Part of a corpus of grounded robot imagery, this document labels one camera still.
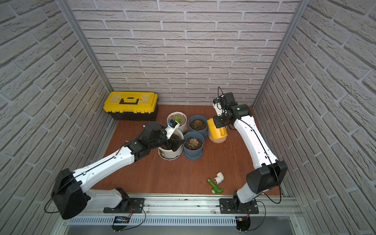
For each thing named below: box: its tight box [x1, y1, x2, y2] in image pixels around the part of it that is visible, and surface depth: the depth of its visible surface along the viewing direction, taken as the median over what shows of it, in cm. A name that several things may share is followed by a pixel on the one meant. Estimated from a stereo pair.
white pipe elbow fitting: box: [213, 171, 225, 185], surface depth 83 cm
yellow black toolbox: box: [103, 91, 159, 122], surface depth 100 cm
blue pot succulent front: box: [182, 131, 205, 162], surface depth 90 cm
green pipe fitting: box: [207, 178, 225, 194], surface depth 80 cm
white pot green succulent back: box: [166, 111, 188, 134], surface depth 100 cm
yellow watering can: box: [207, 117, 228, 141], surface depth 81 cm
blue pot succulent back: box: [188, 114, 209, 139], surface depth 99 cm
